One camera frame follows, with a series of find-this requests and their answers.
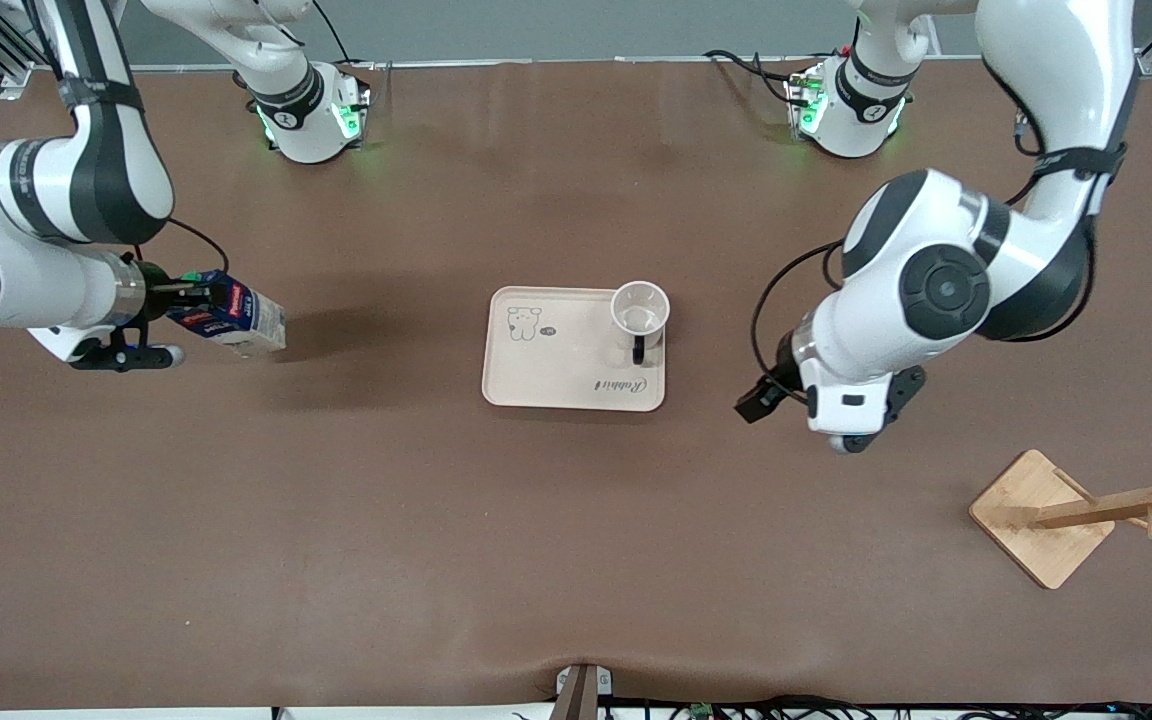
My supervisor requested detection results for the blue and white milk carton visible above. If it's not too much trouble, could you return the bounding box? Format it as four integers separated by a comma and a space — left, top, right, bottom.
166, 269, 288, 359

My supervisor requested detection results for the white mug with black handle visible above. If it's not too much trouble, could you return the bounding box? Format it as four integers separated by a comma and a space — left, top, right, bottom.
611, 281, 671, 366

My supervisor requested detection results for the white tray with bear print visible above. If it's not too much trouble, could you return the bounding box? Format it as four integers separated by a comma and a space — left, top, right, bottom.
481, 286, 667, 412

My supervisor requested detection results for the wooden mug rack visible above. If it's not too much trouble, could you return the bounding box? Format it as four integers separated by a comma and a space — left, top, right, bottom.
969, 442, 1152, 591

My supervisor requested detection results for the black right base cable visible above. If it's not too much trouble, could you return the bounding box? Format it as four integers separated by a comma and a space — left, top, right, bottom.
310, 0, 377, 71

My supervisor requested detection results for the black base cable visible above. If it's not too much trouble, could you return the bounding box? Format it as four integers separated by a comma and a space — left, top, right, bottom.
310, 0, 377, 71
703, 48, 799, 103

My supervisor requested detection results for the black left base cable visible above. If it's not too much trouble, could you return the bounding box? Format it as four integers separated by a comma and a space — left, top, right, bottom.
703, 48, 799, 103

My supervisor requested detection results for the metal table clamp bracket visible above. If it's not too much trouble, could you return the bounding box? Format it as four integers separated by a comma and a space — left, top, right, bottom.
554, 664, 614, 720

